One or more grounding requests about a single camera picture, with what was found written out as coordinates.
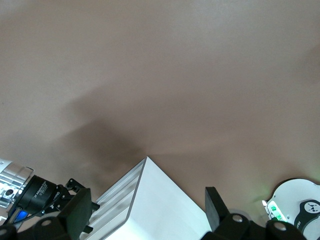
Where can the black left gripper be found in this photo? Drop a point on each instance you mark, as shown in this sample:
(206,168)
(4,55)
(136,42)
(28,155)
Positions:
(40,195)

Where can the white cabinet drawer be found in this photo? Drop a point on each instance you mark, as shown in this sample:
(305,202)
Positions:
(117,211)
(117,200)
(117,190)
(115,223)

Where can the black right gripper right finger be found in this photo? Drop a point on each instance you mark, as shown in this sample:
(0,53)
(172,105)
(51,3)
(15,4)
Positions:
(232,227)

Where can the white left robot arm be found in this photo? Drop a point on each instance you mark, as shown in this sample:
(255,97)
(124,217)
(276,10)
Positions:
(12,175)

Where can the white drawer cabinet shell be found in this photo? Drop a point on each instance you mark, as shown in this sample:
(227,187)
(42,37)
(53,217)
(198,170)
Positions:
(162,200)

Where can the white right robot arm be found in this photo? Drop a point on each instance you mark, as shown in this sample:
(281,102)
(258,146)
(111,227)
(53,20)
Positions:
(292,192)

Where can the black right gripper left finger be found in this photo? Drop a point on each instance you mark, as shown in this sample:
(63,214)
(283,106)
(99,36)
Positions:
(62,225)

